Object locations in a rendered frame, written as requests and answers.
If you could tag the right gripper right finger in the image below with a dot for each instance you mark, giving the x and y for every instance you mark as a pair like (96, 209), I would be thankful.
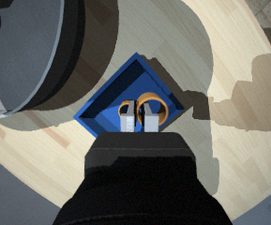
(151, 122)

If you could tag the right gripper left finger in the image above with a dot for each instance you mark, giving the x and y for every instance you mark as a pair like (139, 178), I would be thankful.
(127, 122)

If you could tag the blue crate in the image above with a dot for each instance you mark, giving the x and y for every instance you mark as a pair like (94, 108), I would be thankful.
(110, 93)

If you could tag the grey turntable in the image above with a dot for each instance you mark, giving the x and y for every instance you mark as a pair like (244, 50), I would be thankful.
(22, 56)

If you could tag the wooden table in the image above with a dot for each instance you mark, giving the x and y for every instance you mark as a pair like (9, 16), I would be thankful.
(235, 37)

